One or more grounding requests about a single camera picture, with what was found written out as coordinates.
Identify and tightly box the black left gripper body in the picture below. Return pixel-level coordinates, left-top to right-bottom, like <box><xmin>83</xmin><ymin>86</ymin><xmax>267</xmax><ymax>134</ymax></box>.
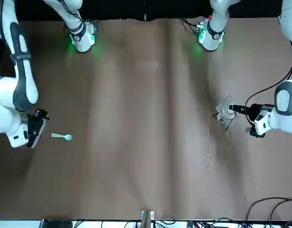
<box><xmin>249</xmin><ymin>103</ymin><xmax>265</xmax><ymax>121</ymax></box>

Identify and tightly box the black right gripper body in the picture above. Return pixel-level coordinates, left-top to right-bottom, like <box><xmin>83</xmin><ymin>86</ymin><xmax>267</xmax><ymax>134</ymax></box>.
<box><xmin>27</xmin><ymin>116</ymin><xmax>47</xmax><ymax>141</ymax></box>

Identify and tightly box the small white crucible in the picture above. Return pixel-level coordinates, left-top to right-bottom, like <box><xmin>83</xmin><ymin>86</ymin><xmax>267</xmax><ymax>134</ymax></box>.
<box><xmin>221</xmin><ymin>100</ymin><xmax>235</xmax><ymax>119</ymax></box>

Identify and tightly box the small pale green spoon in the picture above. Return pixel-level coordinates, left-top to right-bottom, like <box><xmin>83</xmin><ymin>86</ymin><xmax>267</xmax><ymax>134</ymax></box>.
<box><xmin>51</xmin><ymin>132</ymin><xmax>73</xmax><ymax>143</ymax></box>

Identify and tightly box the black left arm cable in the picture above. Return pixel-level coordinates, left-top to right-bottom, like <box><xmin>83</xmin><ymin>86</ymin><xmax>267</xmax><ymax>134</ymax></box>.
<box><xmin>245</xmin><ymin>39</ymin><xmax>292</xmax><ymax>126</ymax></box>

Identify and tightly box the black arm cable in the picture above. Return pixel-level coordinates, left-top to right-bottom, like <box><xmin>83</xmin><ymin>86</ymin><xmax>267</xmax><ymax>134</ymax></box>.
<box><xmin>245</xmin><ymin>39</ymin><xmax>292</xmax><ymax>126</ymax></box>
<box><xmin>0</xmin><ymin>0</ymin><xmax>8</xmax><ymax>42</ymax></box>

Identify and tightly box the black looped cable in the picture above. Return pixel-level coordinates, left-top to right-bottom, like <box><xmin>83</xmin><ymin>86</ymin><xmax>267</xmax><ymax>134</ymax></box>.
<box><xmin>270</xmin><ymin>200</ymin><xmax>292</xmax><ymax>221</ymax></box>
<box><xmin>245</xmin><ymin>196</ymin><xmax>292</xmax><ymax>221</ymax></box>

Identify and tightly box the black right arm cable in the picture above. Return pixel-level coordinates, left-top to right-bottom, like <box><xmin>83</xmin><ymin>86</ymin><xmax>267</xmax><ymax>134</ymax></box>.
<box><xmin>0</xmin><ymin>0</ymin><xmax>8</xmax><ymax>42</ymax></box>

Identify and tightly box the aluminium profile post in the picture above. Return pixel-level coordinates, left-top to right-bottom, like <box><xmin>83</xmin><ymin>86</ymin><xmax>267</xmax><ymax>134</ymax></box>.
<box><xmin>140</xmin><ymin>210</ymin><xmax>155</xmax><ymax>228</ymax></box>

